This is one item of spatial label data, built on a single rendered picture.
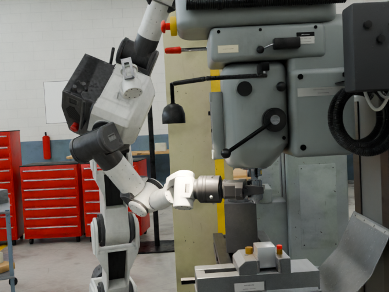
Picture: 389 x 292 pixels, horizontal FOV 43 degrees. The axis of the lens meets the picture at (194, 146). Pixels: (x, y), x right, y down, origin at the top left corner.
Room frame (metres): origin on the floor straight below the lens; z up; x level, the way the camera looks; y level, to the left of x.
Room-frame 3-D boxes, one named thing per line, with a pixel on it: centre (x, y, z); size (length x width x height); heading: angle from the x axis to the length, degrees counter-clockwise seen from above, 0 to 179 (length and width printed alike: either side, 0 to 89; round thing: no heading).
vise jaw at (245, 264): (1.40, -0.13, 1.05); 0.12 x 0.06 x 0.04; 3
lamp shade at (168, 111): (1.51, 0.06, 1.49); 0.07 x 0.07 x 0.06
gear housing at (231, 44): (1.54, -0.23, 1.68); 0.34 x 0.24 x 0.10; 91
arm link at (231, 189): (1.56, -0.10, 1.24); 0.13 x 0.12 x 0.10; 168
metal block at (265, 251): (1.40, -0.19, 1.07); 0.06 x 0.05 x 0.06; 3
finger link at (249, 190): (1.51, -0.18, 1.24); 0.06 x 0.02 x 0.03; 78
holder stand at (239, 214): (1.93, -0.17, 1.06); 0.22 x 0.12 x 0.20; 176
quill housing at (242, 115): (1.54, -0.19, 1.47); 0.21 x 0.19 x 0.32; 1
